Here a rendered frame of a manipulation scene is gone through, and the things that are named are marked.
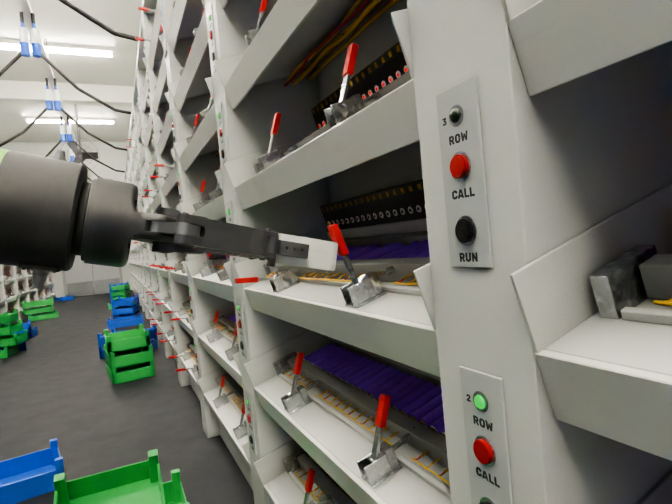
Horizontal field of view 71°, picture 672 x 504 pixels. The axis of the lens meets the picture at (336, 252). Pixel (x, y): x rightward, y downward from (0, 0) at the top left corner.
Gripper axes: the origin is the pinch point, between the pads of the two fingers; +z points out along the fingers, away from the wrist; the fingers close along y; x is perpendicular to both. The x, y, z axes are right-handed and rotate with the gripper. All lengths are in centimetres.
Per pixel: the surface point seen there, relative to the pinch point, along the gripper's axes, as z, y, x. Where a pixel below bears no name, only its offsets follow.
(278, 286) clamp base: 6.2, -25.5, -4.2
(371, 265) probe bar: 10.5, -4.2, -0.1
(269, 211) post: 8.6, -44.5, 10.1
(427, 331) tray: 5.6, 14.9, -5.8
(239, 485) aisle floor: 20, -77, -57
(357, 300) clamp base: 6.3, 1.1, -4.3
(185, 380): 20, -185, -55
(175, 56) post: -9, -114, 65
